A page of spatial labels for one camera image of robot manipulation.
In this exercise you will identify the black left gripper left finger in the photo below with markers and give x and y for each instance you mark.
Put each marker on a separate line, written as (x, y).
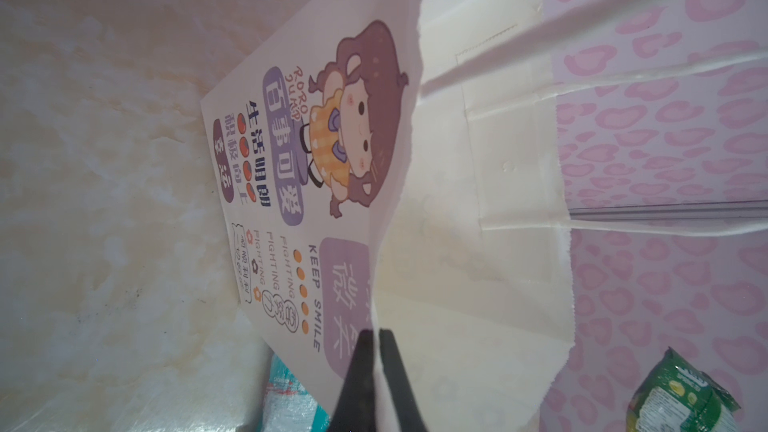
(355, 409)

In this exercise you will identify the green white snack packet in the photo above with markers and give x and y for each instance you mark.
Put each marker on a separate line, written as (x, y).
(677, 397)

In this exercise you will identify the white printed paper bag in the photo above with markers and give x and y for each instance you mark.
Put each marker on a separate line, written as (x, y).
(515, 188)

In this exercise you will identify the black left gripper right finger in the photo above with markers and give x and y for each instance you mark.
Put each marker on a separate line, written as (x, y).
(397, 409)

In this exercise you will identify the teal white snack packet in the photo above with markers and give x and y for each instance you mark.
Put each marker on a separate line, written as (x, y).
(287, 405)

